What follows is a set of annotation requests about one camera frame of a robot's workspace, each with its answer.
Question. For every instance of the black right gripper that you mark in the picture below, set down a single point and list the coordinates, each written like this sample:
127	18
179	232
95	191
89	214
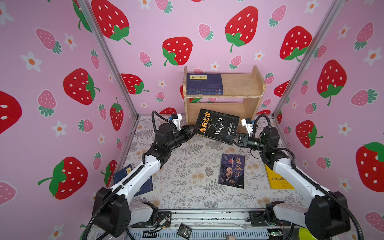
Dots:
243	138

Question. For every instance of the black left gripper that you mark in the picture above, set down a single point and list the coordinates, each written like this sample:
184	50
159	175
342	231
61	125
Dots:
186	135

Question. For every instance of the black antler cover book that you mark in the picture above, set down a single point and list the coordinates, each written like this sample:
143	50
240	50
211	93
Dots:
216	126

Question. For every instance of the dark old man book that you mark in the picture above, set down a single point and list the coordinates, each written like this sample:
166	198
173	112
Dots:
232	171

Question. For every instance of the navy book yellow label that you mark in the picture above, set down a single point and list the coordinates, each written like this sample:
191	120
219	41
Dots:
205	92

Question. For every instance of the navy book behind left arm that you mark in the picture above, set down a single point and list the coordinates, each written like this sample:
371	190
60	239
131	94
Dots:
146	187

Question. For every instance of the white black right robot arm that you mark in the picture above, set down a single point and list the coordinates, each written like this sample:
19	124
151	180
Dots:
327	215

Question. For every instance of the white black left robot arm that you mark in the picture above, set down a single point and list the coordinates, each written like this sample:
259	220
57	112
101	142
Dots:
112	210

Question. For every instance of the wooden two-tier shelf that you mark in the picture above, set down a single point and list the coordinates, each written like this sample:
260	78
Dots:
244	91

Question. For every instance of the yellow cartoon cover book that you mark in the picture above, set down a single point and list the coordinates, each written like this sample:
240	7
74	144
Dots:
276	181

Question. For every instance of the small black electronic module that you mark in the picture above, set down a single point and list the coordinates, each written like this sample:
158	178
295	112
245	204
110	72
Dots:
184	231

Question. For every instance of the lime green bowl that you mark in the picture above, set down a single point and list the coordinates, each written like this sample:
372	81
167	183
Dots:
304	234

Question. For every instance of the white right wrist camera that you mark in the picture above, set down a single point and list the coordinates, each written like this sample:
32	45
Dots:
248	124

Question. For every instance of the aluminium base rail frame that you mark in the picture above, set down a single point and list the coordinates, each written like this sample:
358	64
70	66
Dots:
207	224

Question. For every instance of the left aluminium corner post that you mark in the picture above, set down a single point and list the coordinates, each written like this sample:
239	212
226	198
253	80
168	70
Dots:
90	17

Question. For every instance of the aluminium corner post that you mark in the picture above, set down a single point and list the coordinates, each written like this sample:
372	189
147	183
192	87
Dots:
90	17
325	25

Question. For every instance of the right aluminium corner post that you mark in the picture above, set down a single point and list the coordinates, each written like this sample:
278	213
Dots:
325	25

